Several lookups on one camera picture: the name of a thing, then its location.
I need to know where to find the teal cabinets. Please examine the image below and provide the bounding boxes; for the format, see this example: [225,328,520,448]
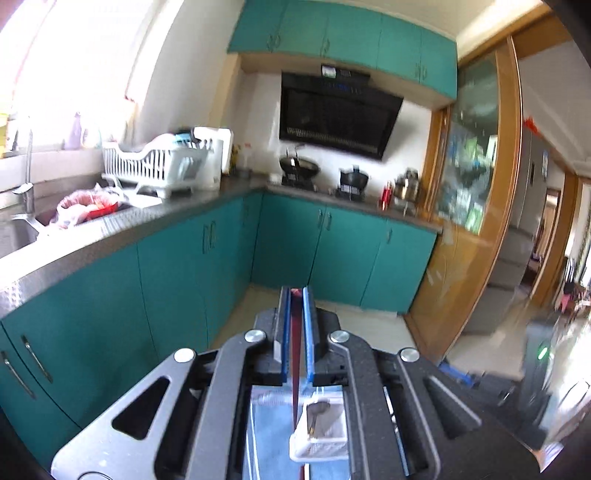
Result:
[1,191,438,468]
[228,1,458,100]

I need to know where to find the silver refrigerator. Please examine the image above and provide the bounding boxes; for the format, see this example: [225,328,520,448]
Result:
[463,127,549,335]

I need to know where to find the black range hood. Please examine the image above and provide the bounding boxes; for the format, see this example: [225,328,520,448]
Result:
[279,72,404,161]

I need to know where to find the white cutting board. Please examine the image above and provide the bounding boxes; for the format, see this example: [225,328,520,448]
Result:
[192,126,233,191]

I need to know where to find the teal lower cabinets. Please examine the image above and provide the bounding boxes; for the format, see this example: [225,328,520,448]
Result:
[1,191,438,468]

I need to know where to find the blue striped cloth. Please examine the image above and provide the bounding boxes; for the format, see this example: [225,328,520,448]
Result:
[242,385,353,479]

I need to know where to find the black clay pot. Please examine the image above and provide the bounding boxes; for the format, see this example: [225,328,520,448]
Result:
[339,166,369,195]

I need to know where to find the red bottle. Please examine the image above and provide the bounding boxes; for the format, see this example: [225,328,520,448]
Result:
[378,182,394,211]

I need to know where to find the dark red chopstick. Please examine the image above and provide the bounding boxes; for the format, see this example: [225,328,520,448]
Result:
[289,287,305,480]

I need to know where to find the white plastic utensil caddy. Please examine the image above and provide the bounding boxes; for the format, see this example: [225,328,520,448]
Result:
[288,397,349,463]

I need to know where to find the wooden glass sliding door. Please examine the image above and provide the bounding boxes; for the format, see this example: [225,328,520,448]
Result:
[405,37,523,363]

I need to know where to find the black wok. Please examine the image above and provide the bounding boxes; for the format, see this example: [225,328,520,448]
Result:
[279,143,321,180]

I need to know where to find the gas stove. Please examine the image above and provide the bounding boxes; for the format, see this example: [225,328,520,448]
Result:
[264,175,372,205]

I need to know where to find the red plastic bag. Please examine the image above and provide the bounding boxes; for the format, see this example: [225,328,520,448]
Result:
[48,184,128,230]

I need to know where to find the steel faucet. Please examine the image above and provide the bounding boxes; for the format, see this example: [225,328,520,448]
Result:
[12,130,35,220]

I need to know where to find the oil bottle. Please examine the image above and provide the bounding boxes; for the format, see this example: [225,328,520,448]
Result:
[236,143,252,179]

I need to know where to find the teal upper cabinets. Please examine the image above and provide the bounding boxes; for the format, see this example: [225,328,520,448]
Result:
[228,1,458,100]

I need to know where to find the white dish rack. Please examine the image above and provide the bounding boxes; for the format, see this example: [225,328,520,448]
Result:
[102,133,206,198]

